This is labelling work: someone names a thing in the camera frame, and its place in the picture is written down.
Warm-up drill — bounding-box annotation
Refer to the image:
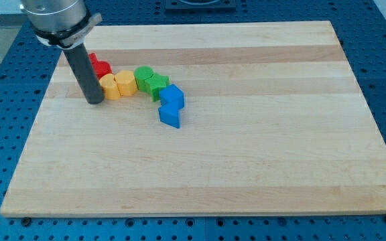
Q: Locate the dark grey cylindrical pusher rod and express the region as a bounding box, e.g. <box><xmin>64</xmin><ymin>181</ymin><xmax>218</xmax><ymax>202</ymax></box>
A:
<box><xmin>63</xmin><ymin>44</ymin><xmax>105</xmax><ymax>104</ymax></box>

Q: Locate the red star block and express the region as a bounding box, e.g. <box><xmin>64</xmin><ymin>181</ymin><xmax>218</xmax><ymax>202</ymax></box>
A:
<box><xmin>88</xmin><ymin>53</ymin><xmax>98</xmax><ymax>65</ymax></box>

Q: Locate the red circle block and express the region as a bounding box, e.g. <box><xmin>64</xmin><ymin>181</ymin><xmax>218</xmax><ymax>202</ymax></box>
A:
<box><xmin>92</xmin><ymin>61</ymin><xmax>113</xmax><ymax>79</ymax></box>

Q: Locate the green circle block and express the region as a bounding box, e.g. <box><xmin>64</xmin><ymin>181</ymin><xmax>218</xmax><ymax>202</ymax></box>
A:
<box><xmin>134</xmin><ymin>66</ymin><xmax>154</xmax><ymax>93</ymax></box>

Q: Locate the green star block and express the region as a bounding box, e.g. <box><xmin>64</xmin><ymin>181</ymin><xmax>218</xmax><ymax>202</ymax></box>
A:
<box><xmin>145</xmin><ymin>73</ymin><xmax>170</xmax><ymax>102</ymax></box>

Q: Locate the yellow heart block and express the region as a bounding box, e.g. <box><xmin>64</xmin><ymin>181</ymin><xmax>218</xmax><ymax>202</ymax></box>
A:
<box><xmin>99</xmin><ymin>74</ymin><xmax>121</xmax><ymax>100</ymax></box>

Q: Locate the yellow hexagon block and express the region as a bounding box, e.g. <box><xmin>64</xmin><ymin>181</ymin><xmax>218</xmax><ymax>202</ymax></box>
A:
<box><xmin>115</xmin><ymin>70</ymin><xmax>138</xmax><ymax>96</ymax></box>

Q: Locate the blue cube block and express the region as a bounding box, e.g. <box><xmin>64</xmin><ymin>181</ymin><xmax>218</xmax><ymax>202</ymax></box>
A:
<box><xmin>159</xmin><ymin>84</ymin><xmax>185</xmax><ymax>109</ymax></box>

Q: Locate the blue triangle block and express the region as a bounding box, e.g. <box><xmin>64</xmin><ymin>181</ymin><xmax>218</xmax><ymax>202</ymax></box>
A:
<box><xmin>158</xmin><ymin>102</ymin><xmax>180</xmax><ymax>129</ymax></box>

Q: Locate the light wooden board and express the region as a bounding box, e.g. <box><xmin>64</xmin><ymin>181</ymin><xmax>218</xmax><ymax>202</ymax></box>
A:
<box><xmin>0</xmin><ymin>21</ymin><xmax>386</xmax><ymax>218</ymax></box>

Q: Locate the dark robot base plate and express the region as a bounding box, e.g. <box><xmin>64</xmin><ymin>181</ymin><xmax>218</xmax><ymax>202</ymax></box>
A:
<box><xmin>164</xmin><ymin>0</ymin><xmax>237</xmax><ymax>11</ymax></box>

